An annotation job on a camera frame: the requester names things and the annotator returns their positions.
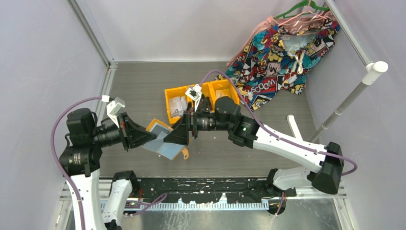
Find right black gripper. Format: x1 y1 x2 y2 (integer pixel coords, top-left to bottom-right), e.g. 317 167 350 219
164 102 232 145

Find colourful comic print shorts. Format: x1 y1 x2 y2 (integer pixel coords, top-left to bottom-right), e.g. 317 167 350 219
225 16 340 111

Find pink hanger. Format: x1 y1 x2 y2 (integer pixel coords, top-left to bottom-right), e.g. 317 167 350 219
275 11 331 35

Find pink garment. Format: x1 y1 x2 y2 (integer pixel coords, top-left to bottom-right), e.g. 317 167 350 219
226 11 334 67

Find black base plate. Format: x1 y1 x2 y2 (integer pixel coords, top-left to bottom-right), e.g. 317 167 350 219
124 177 297 215

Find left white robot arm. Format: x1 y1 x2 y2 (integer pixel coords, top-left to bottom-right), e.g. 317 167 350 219
59 108 157 230

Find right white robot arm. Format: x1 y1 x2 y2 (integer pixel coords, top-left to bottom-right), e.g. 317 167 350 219
163 96 344 197

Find white clothes rail pole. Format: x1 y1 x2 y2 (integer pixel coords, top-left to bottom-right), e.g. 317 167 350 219
287 61 389 191

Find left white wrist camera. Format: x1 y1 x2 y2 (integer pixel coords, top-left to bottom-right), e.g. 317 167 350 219
101 95 125 127

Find cards in left bin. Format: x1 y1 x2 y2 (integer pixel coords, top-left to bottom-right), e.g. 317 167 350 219
169 96 187 117

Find banknotes in right bin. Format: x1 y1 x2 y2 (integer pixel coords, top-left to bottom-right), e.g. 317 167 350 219
215 89 231 99

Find green hanger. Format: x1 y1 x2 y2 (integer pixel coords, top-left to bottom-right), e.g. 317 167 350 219
274 0 330 19

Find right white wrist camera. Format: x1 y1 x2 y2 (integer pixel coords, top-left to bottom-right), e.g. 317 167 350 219
185 84 203 112

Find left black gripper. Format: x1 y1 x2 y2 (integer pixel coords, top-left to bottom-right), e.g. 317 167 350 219
90 111 156 150

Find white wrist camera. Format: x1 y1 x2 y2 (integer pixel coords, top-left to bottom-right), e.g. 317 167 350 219
185 84 203 112
101 95 125 127

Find yellow card holder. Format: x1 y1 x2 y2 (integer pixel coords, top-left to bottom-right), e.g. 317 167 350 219
142 118 189 160

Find left yellow bin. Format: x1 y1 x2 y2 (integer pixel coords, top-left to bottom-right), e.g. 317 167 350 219
164 86 192 125

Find right yellow bin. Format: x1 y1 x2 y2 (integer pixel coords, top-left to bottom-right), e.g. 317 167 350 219
209 80 240 104

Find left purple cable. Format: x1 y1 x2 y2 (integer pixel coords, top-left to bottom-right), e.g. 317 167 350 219
50 96 105 230

